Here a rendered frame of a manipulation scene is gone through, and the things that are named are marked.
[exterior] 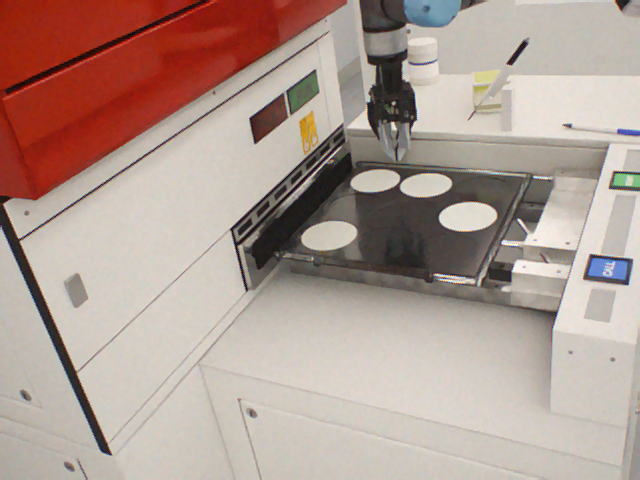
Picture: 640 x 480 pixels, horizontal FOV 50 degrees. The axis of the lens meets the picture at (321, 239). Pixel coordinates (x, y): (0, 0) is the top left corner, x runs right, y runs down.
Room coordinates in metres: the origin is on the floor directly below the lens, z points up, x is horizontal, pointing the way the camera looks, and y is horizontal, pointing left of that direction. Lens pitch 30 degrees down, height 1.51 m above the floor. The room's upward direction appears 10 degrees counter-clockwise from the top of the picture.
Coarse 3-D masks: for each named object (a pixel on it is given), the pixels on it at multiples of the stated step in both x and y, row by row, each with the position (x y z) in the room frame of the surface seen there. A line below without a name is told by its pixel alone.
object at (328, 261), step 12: (276, 252) 1.02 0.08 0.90; (288, 252) 1.01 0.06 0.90; (336, 264) 0.96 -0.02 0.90; (348, 264) 0.95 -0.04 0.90; (360, 264) 0.94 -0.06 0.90; (372, 264) 0.93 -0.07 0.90; (384, 264) 0.93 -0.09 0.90; (408, 276) 0.89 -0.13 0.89; (420, 276) 0.88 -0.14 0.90; (432, 276) 0.87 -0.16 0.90; (444, 276) 0.87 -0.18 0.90; (456, 276) 0.86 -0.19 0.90
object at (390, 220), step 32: (352, 192) 1.20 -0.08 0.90; (384, 192) 1.18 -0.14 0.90; (448, 192) 1.14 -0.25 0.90; (480, 192) 1.12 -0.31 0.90; (512, 192) 1.10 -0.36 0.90; (352, 224) 1.08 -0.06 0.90; (384, 224) 1.06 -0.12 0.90; (416, 224) 1.04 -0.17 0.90; (352, 256) 0.97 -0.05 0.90; (384, 256) 0.96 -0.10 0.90; (416, 256) 0.94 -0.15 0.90; (448, 256) 0.92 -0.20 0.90; (480, 256) 0.91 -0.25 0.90
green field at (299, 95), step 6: (306, 78) 1.27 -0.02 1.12; (312, 78) 1.29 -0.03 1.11; (300, 84) 1.25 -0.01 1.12; (306, 84) 1.27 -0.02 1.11; (312, 84) 1.29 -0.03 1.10; (294, 90) 1.23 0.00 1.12; (300, 90) 1.25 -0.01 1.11; (306, 90) 1.26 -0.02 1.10; (312, 90) 1.28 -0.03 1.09; (318, 90) 1.30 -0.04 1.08; (294, 96) 1.22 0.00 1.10; (300, 96) 1.24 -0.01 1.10; (306, 96) 1.26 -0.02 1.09; (294, 102) 1.22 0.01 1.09; (300, 102) 1.24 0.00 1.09; (294, 108) 1.22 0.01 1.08
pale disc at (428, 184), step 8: (416, 176) 1.23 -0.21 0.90; (424, 176) 1.22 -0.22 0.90; (432, 176) 1.21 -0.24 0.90; (440, 176) 1.21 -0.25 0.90; (408, 184) 1.20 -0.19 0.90; (416, 184) 1.19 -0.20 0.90; (424, 184) 1.19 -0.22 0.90; (432, 184) 1.18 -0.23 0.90; (440, 184) 1.17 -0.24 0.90; (448, 184) 1.17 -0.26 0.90; (408, 192) 1.16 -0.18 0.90; (416, 192) 1.16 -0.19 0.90; (424, 192) 1.15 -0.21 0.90; (432, 192) 1.15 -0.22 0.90; (440, 192) 1.14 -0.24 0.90
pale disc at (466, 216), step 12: (456, 204) 1.08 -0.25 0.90; (468, 204) 1.08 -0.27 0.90; (480, 204) 1.07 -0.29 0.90; (444, 216) 1.05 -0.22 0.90; (456, 216) 1.04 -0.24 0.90; (468, 216) 1.04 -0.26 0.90; (480, 216) 1.03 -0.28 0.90; (492, 216) 1.02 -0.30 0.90; (456, 228) 1.00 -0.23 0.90; (468, 228) 1.00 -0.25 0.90; (480, 228) 0.99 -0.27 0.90
